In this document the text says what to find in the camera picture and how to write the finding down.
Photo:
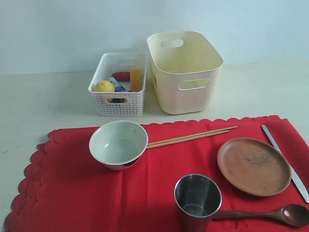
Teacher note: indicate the yellow cheese wedge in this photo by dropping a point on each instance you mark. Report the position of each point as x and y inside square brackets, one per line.
[135, 79]

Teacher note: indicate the blue white milk carton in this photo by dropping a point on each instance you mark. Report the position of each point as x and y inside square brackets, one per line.
[118, 88]

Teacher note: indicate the red sausage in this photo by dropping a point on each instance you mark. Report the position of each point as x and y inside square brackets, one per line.
[121, 76]

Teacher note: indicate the yellow lemon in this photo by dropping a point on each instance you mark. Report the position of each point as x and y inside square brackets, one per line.
[104, 86]

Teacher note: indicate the stainless steel cup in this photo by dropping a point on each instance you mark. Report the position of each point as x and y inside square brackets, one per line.
[198, 199]

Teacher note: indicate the upper wooden chopstick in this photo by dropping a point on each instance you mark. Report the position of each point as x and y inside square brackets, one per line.
[192, 135]

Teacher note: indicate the wooden chopstick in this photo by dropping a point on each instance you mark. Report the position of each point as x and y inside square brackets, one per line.
[185, 139]
[192, 135]

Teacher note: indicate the lower wooden chopstick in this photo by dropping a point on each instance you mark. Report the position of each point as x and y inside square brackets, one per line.
[185, 139]

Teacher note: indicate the white perforated plastic basket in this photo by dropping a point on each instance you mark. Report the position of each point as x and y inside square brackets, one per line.
[119, 103]

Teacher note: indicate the white ceramic bowl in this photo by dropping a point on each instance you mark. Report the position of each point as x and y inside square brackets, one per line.
[118, 145]

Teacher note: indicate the cream plastic bin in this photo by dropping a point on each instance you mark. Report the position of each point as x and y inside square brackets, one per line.
[185, 69]

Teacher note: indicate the brown wooden plate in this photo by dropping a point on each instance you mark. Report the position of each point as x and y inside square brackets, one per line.
[254, 167]

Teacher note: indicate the dark wooden spoon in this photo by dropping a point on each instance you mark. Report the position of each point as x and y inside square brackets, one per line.
[292, 214]

